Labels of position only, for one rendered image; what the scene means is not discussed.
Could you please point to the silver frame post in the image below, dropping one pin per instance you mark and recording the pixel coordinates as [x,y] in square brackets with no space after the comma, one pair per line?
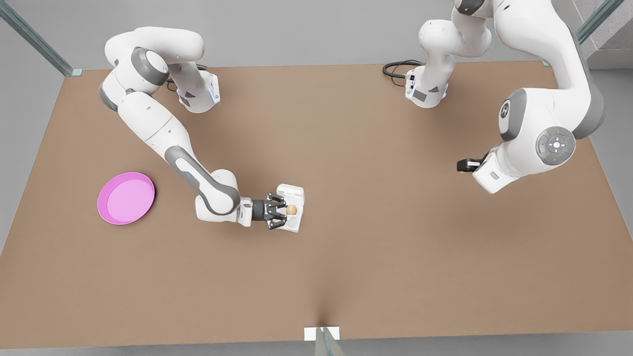
[324,341]
[37,42]
[596,20]

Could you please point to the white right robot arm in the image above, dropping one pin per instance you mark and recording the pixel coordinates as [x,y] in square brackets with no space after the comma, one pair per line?
[148,118]

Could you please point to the beige egg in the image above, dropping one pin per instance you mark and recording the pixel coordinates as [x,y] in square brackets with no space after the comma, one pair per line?
[291,209]

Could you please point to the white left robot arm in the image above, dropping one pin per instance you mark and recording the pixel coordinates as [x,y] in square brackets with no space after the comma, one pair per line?
[534,74]

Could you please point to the white egg box lid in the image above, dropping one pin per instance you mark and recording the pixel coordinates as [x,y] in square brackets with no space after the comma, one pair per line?
[292,191]

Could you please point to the white egg box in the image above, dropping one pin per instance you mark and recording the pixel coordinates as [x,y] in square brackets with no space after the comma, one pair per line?
[295,222]

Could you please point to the pink round plate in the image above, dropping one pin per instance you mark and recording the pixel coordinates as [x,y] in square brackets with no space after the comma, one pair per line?
[126,199]

